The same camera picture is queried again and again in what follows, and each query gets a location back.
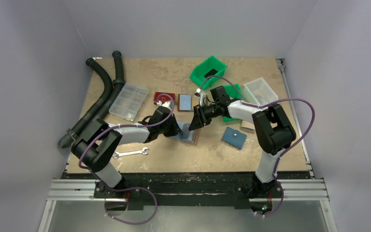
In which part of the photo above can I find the purple cable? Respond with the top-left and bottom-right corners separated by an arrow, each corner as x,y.
198,75 -> 316,218
78,93 -> 175,226

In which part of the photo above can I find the large green plastic bin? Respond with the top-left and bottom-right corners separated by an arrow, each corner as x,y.
189,56 -> 227,90

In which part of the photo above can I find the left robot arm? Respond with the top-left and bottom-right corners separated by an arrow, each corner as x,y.
71,106 -> 182,189

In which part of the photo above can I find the pink leather card holder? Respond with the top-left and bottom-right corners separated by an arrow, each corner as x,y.
170,121 -> 200,145

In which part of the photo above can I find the clear white plastic bin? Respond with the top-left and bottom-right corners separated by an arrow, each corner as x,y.
243,77 -> 279,105

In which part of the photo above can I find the right black corrugated hose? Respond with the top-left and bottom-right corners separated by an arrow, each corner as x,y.
79,51 -> 126,141

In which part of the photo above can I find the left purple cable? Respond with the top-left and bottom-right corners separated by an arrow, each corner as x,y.
78,93 -> 175,226

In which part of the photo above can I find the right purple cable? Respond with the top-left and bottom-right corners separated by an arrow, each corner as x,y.
198,75 -> 316,218

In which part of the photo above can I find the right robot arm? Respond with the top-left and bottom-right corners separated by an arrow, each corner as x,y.
188,86 -> 296,184

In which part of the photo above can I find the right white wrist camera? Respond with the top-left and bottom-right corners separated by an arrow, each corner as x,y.
194,88 -> 207,107

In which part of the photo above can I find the black VIP card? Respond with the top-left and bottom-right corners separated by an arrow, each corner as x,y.
204,68 -> 218,78

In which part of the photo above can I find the silver VIP card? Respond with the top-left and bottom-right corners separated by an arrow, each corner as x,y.
254,92 -> 269,105

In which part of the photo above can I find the red leather card holder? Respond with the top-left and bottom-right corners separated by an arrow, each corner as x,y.
153,92 -> 175,105

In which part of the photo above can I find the aluminium frame rail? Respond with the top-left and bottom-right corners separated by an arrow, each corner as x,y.
38,179 -> 104,232

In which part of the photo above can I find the cream leather card holder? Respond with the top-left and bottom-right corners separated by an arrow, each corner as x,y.
240,120 -> 255,133

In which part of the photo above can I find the brown open card holder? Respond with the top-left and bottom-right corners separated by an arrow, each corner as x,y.
177,94 -> 193,112

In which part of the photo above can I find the black corrugated hose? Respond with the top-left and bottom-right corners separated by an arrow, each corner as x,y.
57,58 -> 114,149
79,51 -> 126,141

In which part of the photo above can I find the clear plastic organizer box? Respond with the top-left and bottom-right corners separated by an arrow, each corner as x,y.
109,83 -> 149,121

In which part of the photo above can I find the left black corrugated hose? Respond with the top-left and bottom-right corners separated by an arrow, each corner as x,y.
57,58 -> 114,149

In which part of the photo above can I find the small green plastic bin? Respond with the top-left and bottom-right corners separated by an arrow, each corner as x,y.
219,84 -> 248,123

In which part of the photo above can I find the blue leather card holder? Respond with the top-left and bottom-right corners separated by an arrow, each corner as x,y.
221,127 -> 247,150

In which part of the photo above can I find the silver wrench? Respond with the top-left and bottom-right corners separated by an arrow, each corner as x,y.
112,147 -> 149,159

